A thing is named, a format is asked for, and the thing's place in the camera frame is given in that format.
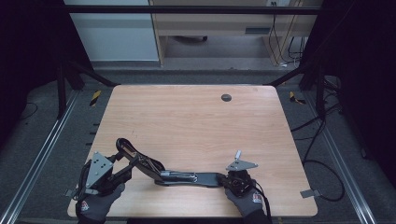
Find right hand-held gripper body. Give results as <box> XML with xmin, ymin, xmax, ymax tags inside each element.
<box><xmin>223</xmin><ymin>159</ymin><xmax>259</xmax><ymax>198</ymax></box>

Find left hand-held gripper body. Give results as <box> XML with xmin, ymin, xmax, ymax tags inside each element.
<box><xmin>78</xmin><ymin>151</ymin><xmax>134</xmax><ymax>196</ymax></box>

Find black stapler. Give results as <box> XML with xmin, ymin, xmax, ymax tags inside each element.
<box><xmin>115</xmin><ymin>137</ymin><xmax>230</xmax><ymax>189</ymax></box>

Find person's right hand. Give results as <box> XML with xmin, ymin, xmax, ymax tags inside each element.
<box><xmin>224</xmin><ymin>186</ymin><xmax>266</xmax><ymax>218</ymax></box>

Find white cabinet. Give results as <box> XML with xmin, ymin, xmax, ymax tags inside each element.
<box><xmin>63</xmin><ymin>0</ymin><xmax>160</xmax><ymax>63</ymax></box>

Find dark curtain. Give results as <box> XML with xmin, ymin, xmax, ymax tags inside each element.
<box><xmin>300</xmin><ymin>0</ymin><xmax>396</xmax><ymax>180</ymax></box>
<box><xmin>0</xmin><ymin>0</ymin><xmax>93</xmax><ymax>148</ymax></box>

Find light wooden desk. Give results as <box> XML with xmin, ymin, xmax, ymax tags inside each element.
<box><xmin>148</xmin><ymin>0</ymin><xmax>323</xmax><ymax>67</ymax></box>

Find left hand-held gripper cable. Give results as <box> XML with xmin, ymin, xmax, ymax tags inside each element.
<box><xmin>75</xmin><ymin>161</ymin><xmax>92</xmax><ymax>201</ymax></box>

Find hand-held gripper cable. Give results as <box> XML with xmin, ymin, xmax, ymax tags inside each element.
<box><xmin>75</xmin><ymin>161</ymin><xmax>92</xmax><ymax>201</ymax></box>
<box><xmin>252</xmin><ymin>181</ymin><xmax>273</xmax><ymax>219</ymax></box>

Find right hand-held gripper cable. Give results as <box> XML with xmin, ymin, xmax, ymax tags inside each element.
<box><xmin>252</xmin><ymin>181</ymin><xmax>273</xmax><ymax>219</ymax></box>

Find aluminium floor rail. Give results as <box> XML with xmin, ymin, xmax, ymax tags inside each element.
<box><xmin>0</xmin><ymin>90</ymin><xmax>80</xmax><ymax>224</ymax></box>
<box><xmin>303</xmin><ymin>91</ymin><xmax>378</xmax><ymax>224</ymax></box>

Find yellow-handled tool left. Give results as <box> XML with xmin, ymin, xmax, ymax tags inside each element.
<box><xmin>89</xmin><ymin>89</ymin><xmax>103</xmax><ymax>108</ymax></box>

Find yellow-handled tool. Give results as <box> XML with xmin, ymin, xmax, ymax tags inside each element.
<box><xmin>289</xmin><ymin>91</ymin><xmax>307</xmax><ymax>105</ymax></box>
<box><xmin>89</xmin><ymin>89</ymin><xmax>103</xmax><ymax>108</ymax></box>

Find black metal frame strut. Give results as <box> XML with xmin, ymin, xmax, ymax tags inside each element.
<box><xmin>263</xmin><ymin>61</ymin><xmax>329</xmax><ymax>119</ymax></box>
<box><xmin>56</xmin><ymin>60</ymin><xmax>120</xmax><ymax>119</ymax></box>

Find yellow-handled tool right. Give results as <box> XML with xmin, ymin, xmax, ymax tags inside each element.
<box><xmin>289</xmin><ymin>91</ymin><xmax>307</xmax><ymax>105</ymax></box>

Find black floor cables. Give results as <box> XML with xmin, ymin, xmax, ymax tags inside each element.
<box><xmin>290</xmin><ymin>76</ymin><xmax>343</xmax><ymax>161</ymax></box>

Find thin black floor cable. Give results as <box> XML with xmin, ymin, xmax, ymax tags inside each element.
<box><xmin>20</xmin><ymin>101</ymin><xmax>39</xmax><ymax>121</ymax></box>

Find black looped floor cable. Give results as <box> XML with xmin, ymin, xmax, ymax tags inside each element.
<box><xmin>304</xmin><ymin>159</ymin><xmax>346</xmax><ymax>203</ymax></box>

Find hanging black desk cables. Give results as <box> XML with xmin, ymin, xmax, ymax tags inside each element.
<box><xmin>268</xmin><ymin>1</ymin><xmax>308</xmax><ymax>68</ymax></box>

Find black horizontal frame bar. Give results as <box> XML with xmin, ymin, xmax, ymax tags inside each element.
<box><xmin>63</xmin><ymin>4</ymin><xmax>323</xmax><ymax>16</ymax></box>

